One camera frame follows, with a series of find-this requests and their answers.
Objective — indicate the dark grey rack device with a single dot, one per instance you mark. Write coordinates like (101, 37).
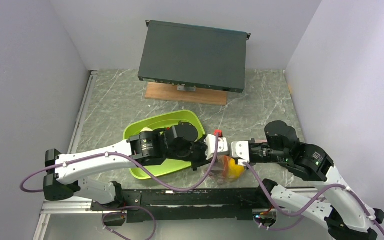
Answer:
(194, 56)

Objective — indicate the green plastic tray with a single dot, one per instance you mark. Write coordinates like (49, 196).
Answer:
(166, 120)

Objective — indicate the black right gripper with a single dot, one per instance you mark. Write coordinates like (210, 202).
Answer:
(251, 162)

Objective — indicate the green celery stalks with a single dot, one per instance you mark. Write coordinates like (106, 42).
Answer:
(146, 129)

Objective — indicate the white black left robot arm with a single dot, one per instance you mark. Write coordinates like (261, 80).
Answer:
(67, 175)

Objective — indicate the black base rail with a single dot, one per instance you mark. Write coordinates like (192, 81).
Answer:
(200, 204)

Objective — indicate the wooden board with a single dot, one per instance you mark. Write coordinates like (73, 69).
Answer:
(166, 92)

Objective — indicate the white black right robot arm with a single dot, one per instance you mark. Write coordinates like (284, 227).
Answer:
(335, 207)

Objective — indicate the yellow bell pepper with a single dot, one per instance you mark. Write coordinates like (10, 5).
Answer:
(236, 171)

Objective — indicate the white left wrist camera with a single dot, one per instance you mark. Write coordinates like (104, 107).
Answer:
(216, 144)

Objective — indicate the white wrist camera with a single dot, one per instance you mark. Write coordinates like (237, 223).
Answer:
(216, 144)
(240, 152)

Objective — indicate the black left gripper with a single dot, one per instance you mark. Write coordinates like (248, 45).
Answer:
(203, 161)

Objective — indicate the orange red chili pepper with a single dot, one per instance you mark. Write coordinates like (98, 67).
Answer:
(226, 166)

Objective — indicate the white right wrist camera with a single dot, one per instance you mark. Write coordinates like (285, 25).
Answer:
(240, 152)

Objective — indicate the clear pink zip top bag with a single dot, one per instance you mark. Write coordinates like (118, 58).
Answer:
(215, 173)

